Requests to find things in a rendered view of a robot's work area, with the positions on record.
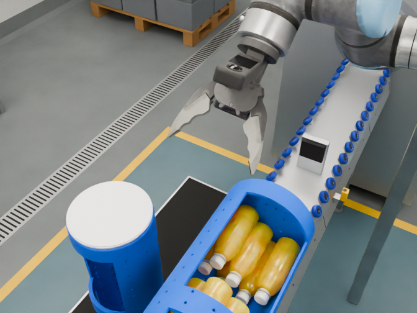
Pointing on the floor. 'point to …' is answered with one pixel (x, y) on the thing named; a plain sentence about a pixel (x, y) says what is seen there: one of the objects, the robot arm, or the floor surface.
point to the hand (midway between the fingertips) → (208, 156)
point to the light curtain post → (386, 218)
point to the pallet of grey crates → (171, 14)
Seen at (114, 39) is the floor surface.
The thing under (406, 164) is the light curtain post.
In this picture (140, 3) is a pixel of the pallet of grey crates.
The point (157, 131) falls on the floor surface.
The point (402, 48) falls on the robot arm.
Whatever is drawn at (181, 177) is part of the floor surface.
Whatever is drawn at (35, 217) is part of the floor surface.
